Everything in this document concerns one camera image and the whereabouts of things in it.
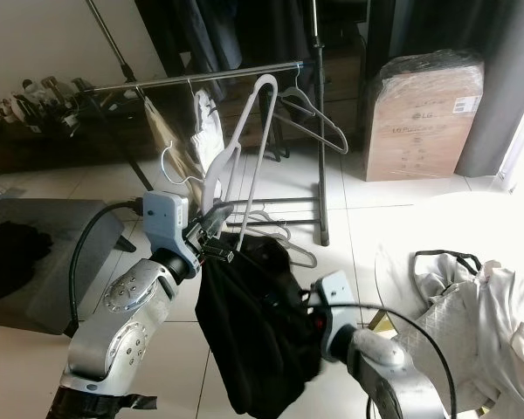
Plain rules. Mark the black garment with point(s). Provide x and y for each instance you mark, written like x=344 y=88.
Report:
x=253 y=332

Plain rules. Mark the light grey clothes hanger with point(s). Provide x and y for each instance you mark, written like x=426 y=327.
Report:
x=236 y=144

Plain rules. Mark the black cloth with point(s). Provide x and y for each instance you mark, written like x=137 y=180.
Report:
x=9 y=262

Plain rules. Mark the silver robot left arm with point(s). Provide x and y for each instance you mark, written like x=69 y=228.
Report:
x=122 y=323

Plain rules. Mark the dark grey clothes hanger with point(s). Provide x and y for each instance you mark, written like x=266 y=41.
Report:
x=323 y=118

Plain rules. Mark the beige hanging garment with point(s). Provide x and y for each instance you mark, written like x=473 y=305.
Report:
x=170 y=144

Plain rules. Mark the white hanging garment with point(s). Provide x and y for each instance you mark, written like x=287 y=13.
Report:
x=207 y=127

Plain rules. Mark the grey fabric ottoman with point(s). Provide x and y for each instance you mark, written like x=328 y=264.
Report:
x=79 y=253

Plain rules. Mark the white clothes pile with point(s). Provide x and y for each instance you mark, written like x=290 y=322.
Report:
x=480 y=305

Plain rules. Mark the black metal clothes rack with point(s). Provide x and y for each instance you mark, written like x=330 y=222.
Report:
x=231 y=73

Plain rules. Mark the dark wooden low cabinet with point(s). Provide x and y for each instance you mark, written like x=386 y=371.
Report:
x=35 y=148

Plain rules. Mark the tan shoe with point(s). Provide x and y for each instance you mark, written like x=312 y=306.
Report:
x=51 y=89

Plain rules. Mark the wrapped cardboard box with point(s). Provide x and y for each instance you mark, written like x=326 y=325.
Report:
x=424 y=122

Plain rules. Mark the white sneaker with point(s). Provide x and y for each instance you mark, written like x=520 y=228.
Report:
x=26 y=92

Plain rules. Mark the dark grey curtain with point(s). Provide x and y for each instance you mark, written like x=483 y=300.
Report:
x=502 y=87

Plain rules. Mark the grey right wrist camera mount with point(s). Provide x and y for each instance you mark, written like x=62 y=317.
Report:
x=332 y=292

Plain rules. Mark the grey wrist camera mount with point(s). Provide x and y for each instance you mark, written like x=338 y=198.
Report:
x=332 y=292
x=166 y=223

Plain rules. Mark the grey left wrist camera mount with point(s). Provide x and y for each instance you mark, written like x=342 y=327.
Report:
x=166 y=223

